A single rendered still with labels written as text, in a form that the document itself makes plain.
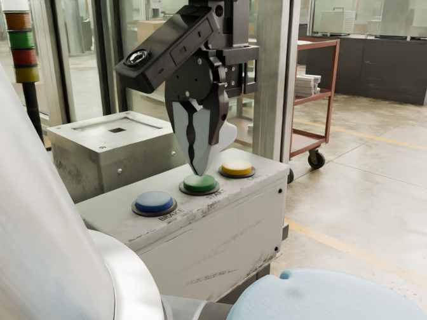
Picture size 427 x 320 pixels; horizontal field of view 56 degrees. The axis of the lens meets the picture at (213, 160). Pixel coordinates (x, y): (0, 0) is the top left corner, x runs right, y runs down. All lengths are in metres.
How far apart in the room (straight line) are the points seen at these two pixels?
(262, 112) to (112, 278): 0.48
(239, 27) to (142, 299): 0.35
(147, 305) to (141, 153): 0.51
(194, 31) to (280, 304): 0.29
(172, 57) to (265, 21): 0.23
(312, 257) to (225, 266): 1.47
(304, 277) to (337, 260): 1.78
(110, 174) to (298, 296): 0.48
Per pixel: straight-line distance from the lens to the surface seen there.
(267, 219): 0.57
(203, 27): 0.42
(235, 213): 0.50
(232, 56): 0.44
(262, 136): 0.63
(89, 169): 0.67
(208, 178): 0.49
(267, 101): 0.61
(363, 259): 2.04
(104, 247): 0.19
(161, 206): 0.43
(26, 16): 0.84
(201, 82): 0.43
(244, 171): 0.52
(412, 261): 2.11
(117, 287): 0.17
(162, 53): 0.39
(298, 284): 0.21
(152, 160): 0.69
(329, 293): 0.21
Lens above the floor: 1.11
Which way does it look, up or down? 21 degrees down
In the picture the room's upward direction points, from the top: straight up
